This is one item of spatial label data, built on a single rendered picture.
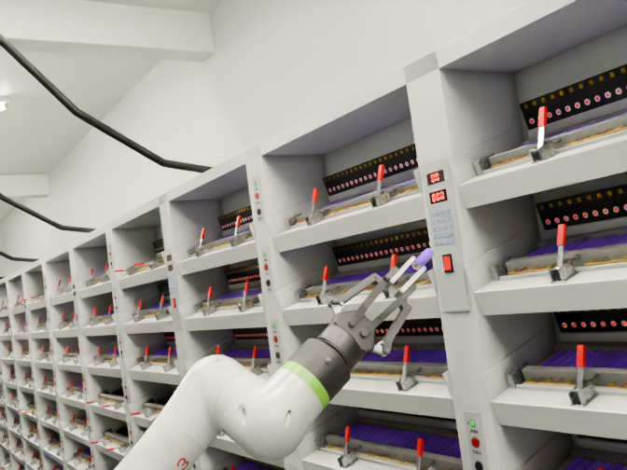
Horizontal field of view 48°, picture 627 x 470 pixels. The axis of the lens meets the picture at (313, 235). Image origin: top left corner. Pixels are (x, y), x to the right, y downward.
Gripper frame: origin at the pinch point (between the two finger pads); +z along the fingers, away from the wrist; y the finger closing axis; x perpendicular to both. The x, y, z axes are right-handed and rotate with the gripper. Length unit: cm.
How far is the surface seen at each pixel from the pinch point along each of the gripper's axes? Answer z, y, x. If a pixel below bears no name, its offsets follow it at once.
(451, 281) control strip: 9.0, 6.8, -4.7
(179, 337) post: 1, -39, -138
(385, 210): 17.8, -11.7, -15.7
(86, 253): 27, -121, -251
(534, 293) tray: 8.1, 16.6, 10.8
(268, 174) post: 27, -43, -56
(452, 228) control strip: 14.2, 0.3, 0.5
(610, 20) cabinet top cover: 43, -5, 32
